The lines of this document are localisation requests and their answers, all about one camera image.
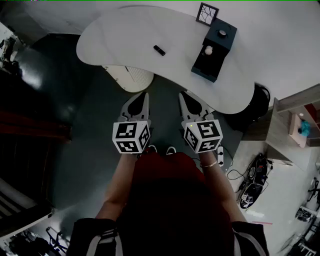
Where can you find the wooden shelf unit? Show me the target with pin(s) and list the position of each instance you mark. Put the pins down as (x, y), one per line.
(277, 135)

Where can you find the person's red garment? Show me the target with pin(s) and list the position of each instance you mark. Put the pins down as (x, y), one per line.
(165, 167)

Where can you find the person's right shoe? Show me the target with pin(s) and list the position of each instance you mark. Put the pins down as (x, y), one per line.
(171, 150)

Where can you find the small black rectangular object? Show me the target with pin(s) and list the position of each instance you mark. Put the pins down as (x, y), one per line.
(159, 50)

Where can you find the person's black striped top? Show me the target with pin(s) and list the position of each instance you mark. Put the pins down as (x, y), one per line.
(90, 240)

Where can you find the white power strip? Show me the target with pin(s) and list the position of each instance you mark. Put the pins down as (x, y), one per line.
(220, 156)

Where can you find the dark blue stepped box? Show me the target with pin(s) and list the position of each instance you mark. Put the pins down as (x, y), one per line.
(214, 27)

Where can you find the black picture frame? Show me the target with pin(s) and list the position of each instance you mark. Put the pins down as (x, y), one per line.
(207, 13)

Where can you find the person's left forearm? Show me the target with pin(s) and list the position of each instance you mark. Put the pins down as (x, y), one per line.
(117, 185)

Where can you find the person's right forearm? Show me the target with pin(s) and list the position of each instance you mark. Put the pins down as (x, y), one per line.
(225, 190)

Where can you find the teal item on shelf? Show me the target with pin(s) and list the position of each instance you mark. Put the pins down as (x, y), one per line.
(305, 127)

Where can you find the person's shoe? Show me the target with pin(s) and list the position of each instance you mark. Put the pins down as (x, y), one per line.
(153, 148)
(171, 150)

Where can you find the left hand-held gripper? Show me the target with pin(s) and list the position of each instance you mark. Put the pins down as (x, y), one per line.
(127, 137)

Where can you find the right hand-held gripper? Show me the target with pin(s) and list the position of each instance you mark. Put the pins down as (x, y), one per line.
(205, 136)

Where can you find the person's left shoe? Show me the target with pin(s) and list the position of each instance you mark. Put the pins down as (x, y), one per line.
(153, 148)

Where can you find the black equipment pile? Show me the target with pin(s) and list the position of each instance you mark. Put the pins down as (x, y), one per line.
(250, 195)

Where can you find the white curved table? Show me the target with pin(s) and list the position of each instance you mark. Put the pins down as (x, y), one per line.
(140, 30)

